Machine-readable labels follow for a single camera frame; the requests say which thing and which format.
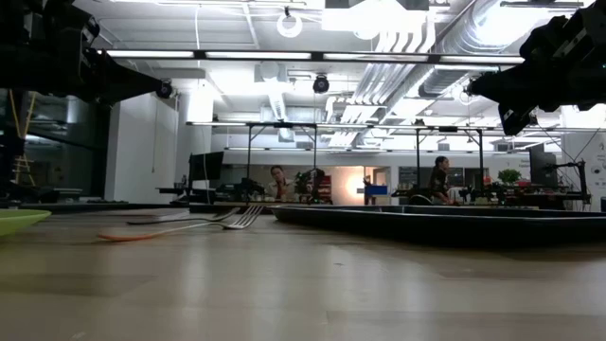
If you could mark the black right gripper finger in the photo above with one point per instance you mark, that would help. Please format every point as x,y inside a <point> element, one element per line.
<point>516,118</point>
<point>506,85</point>

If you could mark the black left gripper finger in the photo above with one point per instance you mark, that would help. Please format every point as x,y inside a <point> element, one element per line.
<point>128,85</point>

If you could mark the black spoon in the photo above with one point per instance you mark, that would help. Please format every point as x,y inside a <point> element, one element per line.
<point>156,220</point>

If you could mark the lime green plate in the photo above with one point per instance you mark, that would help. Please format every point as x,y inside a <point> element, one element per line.
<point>19,220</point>

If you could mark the black background robot arm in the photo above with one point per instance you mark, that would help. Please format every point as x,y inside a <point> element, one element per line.
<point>310,182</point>

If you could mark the dark green tray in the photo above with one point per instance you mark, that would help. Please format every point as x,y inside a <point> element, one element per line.
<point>426,227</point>

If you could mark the dark display screen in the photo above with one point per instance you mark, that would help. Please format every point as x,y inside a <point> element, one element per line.
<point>543,166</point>

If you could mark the green potted plant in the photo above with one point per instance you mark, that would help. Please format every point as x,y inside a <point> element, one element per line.
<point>509,176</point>

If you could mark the black articulated stand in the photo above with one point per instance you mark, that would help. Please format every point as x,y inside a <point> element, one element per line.
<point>581,180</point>

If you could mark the person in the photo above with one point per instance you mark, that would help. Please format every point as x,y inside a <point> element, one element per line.
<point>439,182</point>
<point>279,187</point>

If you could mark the black computer monitor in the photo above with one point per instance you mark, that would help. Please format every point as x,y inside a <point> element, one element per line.
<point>206,166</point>

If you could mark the yellow ladder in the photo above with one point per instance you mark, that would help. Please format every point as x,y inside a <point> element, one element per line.
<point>19,163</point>

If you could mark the blue box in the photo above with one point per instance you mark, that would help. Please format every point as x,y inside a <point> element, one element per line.
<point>376,191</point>

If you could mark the black overhead light bar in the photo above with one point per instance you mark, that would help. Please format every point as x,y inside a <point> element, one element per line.
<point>317,56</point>

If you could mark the black ceiling camera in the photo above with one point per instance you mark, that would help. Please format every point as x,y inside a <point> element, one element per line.
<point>164,89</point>
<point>321,84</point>

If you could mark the black background rig frame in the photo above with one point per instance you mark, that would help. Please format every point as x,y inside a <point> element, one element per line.
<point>249,156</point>
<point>480,161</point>

